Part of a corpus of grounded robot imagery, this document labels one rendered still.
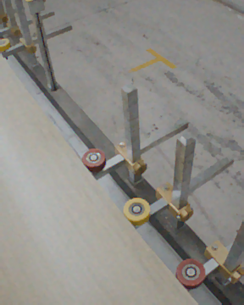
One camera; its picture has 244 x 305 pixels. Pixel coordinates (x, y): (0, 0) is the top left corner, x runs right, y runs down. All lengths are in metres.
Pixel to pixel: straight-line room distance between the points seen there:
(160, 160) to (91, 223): 1.35
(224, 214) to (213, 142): 0.58
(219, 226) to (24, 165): 1.25
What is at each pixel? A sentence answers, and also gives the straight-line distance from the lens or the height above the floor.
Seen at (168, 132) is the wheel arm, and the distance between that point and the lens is 1.32.
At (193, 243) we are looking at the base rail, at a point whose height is 0.70.
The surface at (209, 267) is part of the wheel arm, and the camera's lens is 1.06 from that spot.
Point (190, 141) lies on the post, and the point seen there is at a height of 1.16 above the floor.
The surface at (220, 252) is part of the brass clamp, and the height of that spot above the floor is 0.83.
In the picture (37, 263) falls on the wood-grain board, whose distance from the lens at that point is 1.01.
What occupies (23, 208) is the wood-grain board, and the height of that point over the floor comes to 0.90.
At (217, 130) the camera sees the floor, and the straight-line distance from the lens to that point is 2.54.
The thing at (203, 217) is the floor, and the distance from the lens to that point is 2.08.
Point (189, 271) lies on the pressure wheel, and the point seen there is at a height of 0.91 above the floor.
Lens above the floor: 1.79
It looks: 49 degrees down
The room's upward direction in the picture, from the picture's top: 3 degrees counter-clockwise
